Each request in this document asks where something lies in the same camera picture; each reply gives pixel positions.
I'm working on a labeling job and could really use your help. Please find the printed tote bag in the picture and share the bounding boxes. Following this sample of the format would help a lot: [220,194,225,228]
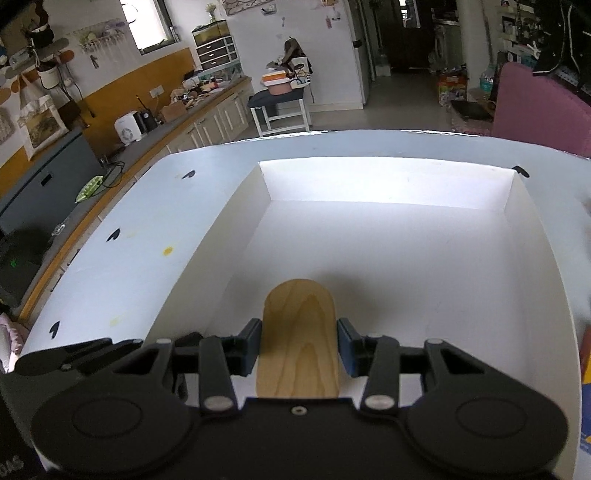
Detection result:
[18,74,70,160]

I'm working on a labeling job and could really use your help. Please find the white shallow tray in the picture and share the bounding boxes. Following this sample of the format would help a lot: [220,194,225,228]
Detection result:
[143,159,585,480]

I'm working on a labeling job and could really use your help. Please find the cartoon print bag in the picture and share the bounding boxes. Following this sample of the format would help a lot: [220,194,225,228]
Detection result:
[281,38,311,88]

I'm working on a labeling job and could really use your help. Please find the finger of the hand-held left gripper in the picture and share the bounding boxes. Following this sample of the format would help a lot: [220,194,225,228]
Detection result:
[15,338,145,376]

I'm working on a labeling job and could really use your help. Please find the counter with cabinets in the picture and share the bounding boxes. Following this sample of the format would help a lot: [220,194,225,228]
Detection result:
[18,76,254,319]

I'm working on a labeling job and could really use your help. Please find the dark grey cabinet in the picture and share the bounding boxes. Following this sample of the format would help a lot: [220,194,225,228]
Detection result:
[0,127,105,236]

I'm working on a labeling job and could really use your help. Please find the printed wall cloth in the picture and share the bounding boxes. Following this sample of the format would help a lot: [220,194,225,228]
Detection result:
[222,0,278,17]

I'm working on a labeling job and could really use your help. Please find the white stool with dark cushion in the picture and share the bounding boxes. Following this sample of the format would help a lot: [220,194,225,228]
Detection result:
[248,88,312,138]

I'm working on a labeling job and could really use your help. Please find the black flat bag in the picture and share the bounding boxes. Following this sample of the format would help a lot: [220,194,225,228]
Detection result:
[450,99,495,121]

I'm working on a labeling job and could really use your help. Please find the black cable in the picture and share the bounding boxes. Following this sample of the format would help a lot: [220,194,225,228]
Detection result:
[99,159,127,188]

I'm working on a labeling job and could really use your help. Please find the glass tank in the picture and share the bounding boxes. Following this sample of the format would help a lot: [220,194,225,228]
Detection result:
[191,21,230,47]

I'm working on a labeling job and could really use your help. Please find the black jacket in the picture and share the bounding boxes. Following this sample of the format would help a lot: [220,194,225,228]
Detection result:
[533,0,591,77]

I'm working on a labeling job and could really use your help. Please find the colourful cardboard box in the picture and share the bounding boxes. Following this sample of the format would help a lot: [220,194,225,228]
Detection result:
[436,71,469,100]

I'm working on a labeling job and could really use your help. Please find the white fan heater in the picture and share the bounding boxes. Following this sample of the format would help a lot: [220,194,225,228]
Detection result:
[115,111,144,146]

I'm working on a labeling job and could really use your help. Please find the pink pot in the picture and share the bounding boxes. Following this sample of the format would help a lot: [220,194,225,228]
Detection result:
[261,69,303,96]

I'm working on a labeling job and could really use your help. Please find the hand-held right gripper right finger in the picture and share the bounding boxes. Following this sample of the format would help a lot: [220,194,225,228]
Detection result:
[337,318,486,414]

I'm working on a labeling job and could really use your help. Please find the green packet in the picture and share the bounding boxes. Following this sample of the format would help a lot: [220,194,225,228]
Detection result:
[75,176,105,204]

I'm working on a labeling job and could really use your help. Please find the plastic drawer unit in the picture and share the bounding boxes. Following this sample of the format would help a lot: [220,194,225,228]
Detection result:
[193,34,240,70]

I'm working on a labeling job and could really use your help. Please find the window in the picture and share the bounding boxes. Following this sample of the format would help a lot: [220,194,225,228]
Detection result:
[119,0,181,56]

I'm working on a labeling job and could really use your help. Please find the rounded wooden block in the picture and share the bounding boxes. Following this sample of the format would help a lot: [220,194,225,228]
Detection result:
[255,278,341,400]

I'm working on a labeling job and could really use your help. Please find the black radio with antenna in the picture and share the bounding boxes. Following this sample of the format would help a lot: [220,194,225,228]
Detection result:
[137,96,158,132]

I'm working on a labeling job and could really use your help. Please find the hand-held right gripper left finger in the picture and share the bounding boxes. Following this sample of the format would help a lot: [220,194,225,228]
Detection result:
[113,318,264,415]

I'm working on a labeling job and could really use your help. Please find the white hanging pot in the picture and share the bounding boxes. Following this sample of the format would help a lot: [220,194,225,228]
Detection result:
[37,62,63,88]

